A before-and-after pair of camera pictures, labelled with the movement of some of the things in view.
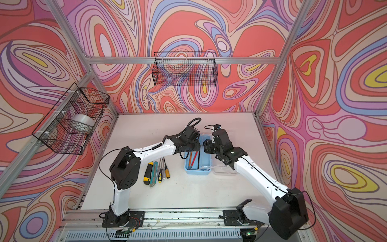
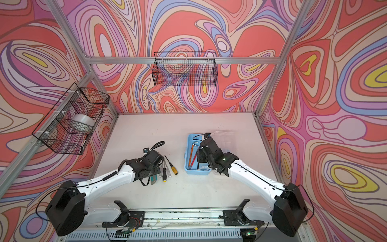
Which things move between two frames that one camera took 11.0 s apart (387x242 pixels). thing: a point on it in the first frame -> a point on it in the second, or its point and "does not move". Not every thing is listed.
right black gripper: (207, 146) -> (201, 153)
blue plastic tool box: (198, 163) does not move
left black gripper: (197, 145) -> (158, 170)
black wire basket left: (67, 127) does not move
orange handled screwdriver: (167, 170) -> (173, 168)
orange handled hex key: (190, 160) does not move
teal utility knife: (153, 175) does not move
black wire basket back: (185, 68) does not move
